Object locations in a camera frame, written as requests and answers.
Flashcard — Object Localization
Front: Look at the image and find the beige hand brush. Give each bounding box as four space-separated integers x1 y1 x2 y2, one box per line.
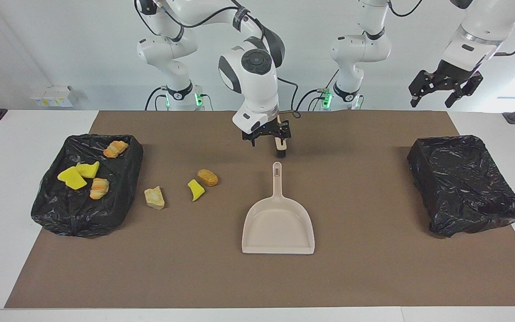
274 114 287 159

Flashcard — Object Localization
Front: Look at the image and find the beige plastic dustpan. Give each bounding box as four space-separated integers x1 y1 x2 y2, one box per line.
241 162 316 255

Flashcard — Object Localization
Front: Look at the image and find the pale bread chunk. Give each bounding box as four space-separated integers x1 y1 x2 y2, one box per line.
144 186 165 210

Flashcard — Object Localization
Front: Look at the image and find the orange striped croissant toy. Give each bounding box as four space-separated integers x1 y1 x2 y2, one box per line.
103 140 130 159

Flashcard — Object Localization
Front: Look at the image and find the pale striped croissant toy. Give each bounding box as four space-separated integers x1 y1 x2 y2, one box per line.
89 178 110 200

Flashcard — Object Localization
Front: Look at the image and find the notched yellow sponge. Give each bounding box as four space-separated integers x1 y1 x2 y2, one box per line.
76 161 100 179

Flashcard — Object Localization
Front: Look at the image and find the yellow sponge wedge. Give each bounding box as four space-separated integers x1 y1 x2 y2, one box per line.
57 166 88 191

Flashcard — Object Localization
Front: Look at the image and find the bin with black bag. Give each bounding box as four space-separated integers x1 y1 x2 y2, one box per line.
407 135 515 238
31 133 144 237

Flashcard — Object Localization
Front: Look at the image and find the brown peanut-shaped bread toy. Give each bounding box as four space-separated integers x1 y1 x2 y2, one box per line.
197 169 219 187

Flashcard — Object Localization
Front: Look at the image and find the curved yellow sponge piece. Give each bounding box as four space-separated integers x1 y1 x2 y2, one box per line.
187 179 205 202

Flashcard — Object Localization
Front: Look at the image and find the brown table mat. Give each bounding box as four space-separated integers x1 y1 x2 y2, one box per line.
4 110 515 309

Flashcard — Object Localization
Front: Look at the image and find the black base power cable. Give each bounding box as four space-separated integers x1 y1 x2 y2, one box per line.
145 86 169 111
295 67 342 111

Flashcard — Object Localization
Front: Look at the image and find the white wall socket box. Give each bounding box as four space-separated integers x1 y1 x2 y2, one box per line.
31 86 74 108

